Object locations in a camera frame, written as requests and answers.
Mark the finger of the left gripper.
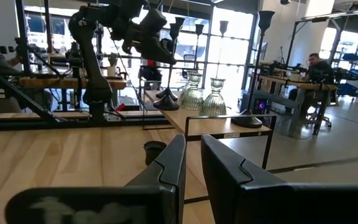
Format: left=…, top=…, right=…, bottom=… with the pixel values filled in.
left=121, top=24, right=143, bottom=55
left=138, top=35, right=177, bottom=65

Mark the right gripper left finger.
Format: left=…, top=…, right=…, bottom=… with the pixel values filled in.
left=4, top=134, right=188, bottom=224

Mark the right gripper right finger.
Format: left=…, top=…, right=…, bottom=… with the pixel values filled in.
left=200, top=134, right=358, bottom=224

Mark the black metal candlestick holder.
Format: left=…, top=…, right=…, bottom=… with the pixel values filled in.
left=231, top=11, right=275, bottom=129
left=143, top=140, right=168, bottom=167
left=155, top=23, right=181, bottom=101
left=194, top=24, right=204, bottom=72
left=218, top=21, right=229, bottom=80
left=153, top=17, right=186, bottom=112

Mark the ribbed clear glass candle holder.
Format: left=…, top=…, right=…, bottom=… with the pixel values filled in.
left=199, top=77, right=229, bottom=117
left=178, top=70, right=205, bottom=111

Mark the wooden workbench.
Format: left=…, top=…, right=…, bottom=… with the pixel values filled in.
left=19, top=76, right=127, bottom=91
left=249, top=73, right=338, bottom=136

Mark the computer tower pink light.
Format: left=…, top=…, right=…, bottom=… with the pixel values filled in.
left=241, top=90, right=272, bottom=114

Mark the office chair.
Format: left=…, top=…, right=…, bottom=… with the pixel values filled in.
left=306, top=102, right=334, bottom=130

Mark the person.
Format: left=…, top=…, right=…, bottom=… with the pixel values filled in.
left=287, top=52, right=335, bottom=121

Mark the blue bin shelving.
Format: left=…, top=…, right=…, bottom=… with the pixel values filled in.
left=337, top=46, right=358, bottom=97

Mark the wooden shelf black frame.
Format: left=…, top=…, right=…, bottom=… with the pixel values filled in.
left=139, top=63, right=278, bottom=205

